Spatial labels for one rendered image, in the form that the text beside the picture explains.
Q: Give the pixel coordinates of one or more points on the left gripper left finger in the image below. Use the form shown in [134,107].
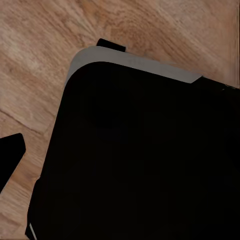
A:
[12,149]

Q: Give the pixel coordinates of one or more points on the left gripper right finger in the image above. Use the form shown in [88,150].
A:
[232,149]

